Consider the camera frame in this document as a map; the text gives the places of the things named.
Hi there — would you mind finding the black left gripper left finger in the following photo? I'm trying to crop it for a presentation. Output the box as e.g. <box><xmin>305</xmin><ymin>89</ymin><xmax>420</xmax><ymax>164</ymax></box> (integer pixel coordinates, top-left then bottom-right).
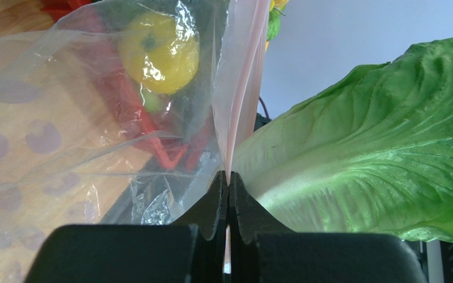
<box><xmin>25</xmin><ymin>171</ymin><xmax>229</xmax><ymax>282</ymax></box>

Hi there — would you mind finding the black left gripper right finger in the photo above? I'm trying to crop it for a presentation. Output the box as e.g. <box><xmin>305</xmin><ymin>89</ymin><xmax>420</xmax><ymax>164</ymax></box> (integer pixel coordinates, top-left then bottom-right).
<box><xmin>228</xmin><ymin>173</ymin><xmax>426</xmax><ymax>282</ymax></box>

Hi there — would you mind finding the clear zip top bag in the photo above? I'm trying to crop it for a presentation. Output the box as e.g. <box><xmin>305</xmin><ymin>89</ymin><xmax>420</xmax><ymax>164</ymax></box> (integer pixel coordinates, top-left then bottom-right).
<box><xmin>0</xmin><ymin>1</ymin><xmax>270</xmax><ymax>282</ymax></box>

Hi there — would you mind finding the red plastic tray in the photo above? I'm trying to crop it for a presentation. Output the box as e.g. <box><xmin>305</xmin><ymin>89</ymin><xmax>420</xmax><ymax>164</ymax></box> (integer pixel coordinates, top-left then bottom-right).
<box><xmin>42</xmin><ymin>1</ymin><xmax>216</xmax><ymax>172</ymax></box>

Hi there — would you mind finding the yellow toy lemon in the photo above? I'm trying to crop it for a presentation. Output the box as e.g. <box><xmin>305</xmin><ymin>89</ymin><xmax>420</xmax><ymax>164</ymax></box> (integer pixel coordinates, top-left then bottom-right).
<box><xmin>118</xmin><ymin>12</ymin><xmax>199</xmax><ymax>94</ymax></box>

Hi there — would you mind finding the green toy lettuce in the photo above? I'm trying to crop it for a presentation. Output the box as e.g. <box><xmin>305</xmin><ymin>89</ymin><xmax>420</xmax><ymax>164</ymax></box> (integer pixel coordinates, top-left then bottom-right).
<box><xmin>232</xmin><ymin>38</ymin><xmax>453</xmax><ymax>242</ymax></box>

